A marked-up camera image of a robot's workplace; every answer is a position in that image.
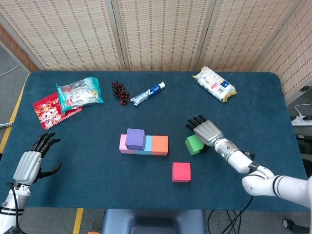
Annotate green foam cube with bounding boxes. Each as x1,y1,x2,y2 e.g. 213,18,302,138
185,134,207,156

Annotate orange foam cube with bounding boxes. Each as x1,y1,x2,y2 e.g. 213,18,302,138
151,135,169,156

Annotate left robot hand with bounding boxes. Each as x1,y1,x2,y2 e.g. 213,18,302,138
13,132,63,186

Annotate red snack packet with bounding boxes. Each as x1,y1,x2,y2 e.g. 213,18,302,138
33,92,83,131

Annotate dark equipment box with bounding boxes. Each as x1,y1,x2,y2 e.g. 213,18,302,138
294,133,312,154

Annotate red foam cube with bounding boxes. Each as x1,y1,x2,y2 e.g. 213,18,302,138
172,162,192,183

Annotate black floor cables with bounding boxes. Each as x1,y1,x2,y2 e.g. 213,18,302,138
207,209,244,234

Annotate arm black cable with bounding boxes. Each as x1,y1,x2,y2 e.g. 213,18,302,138
219,195,254,234
6,182,22,234

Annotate blue white toothpaste tube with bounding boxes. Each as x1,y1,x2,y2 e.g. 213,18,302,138
130,81,166,107

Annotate light blue foam cube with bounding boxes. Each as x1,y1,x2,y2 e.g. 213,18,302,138
135,135,154,156

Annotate dark red grape bunch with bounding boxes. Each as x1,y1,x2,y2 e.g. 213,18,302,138
111,81,131,107

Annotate white floor cable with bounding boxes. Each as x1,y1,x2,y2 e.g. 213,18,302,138
0,64,20,77

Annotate white power cable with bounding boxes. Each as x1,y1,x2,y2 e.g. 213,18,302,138
294,103,312,117

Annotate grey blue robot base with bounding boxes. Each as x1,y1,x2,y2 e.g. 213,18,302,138
101,209,207,234

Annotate pink foam cube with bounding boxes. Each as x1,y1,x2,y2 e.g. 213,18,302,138
119,134,137,155

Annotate white yellow snack bag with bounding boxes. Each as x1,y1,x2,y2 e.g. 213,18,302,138
192,66,237,103

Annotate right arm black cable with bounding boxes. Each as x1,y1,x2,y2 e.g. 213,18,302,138
219,195,254,234

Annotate teal snack bag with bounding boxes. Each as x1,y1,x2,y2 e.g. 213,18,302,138
56,77,105,116

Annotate white power strip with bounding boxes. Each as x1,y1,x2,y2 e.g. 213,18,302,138
291,115,312,127

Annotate teal felt table cover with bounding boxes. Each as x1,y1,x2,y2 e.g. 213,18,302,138
0,70,312,212

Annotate woven folding screen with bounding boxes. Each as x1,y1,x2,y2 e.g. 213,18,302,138
0,0,312,100

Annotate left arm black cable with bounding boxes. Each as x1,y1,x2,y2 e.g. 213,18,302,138
6,182,22,234

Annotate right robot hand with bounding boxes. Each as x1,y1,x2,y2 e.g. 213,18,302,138
185,115,224,153

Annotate purple foam cube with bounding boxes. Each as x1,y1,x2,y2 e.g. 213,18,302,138
125,128,146,150

